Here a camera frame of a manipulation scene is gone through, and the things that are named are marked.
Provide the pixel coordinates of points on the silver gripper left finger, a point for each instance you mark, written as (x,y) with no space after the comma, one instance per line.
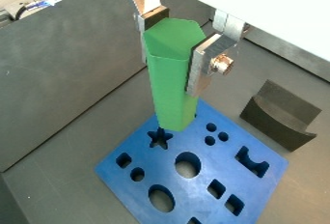
(149,12)

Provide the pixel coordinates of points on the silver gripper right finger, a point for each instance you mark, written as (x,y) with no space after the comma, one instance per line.
(211,53)

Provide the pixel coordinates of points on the blue shape sorter board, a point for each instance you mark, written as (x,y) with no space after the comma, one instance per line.
(207,175)

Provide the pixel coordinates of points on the green hexagonal prism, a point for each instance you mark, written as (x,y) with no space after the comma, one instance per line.
(168,42)

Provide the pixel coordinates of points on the dark grey curved block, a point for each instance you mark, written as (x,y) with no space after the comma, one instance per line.
(282,115)

